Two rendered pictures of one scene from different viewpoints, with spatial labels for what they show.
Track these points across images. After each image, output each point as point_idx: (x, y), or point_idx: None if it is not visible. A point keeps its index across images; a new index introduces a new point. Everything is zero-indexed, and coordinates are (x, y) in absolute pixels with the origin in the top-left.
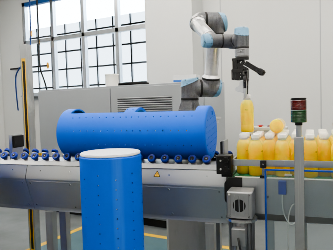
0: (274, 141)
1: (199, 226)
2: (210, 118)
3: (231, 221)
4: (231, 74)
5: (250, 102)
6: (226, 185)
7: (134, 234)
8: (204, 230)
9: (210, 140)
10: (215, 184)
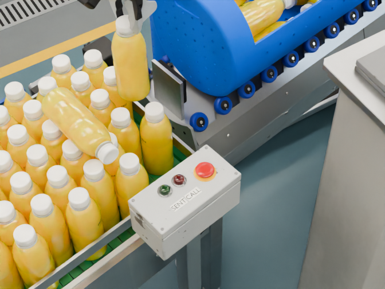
0: (39, 99)
1: (309, 231)
2: (184, 12)
3: None
4: None
5: (112, 38)
6: None
7: (151, 24)
8: (306, 247)
9: (184, 51)
10: None
